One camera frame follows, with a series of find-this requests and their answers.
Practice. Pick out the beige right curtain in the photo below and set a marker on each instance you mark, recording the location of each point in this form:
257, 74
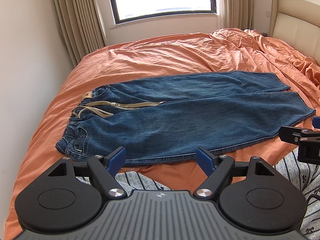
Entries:
234, 14

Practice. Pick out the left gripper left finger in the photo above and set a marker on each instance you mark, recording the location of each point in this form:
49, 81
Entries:
103, 171

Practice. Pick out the beige left curtain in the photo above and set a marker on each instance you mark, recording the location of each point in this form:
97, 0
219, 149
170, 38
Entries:
81, 27

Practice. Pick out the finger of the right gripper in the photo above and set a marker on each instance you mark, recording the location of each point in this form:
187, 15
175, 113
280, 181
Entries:
292, 135

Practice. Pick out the grey patterned garment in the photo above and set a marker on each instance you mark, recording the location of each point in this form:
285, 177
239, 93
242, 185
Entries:
303, 179

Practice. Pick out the orange bed sheet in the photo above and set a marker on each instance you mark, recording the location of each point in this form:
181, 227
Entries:
221, 51

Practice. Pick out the blue denim jeans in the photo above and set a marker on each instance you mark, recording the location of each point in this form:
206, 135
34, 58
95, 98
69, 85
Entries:
164, 119

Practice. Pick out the cream upholstered headboard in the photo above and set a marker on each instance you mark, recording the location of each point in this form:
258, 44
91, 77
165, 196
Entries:
296, 22

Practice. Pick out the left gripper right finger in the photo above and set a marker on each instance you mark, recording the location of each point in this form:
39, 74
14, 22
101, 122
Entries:
218, 171

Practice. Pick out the beige curtain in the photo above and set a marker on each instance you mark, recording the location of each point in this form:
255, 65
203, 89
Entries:
81, 27
234, 14

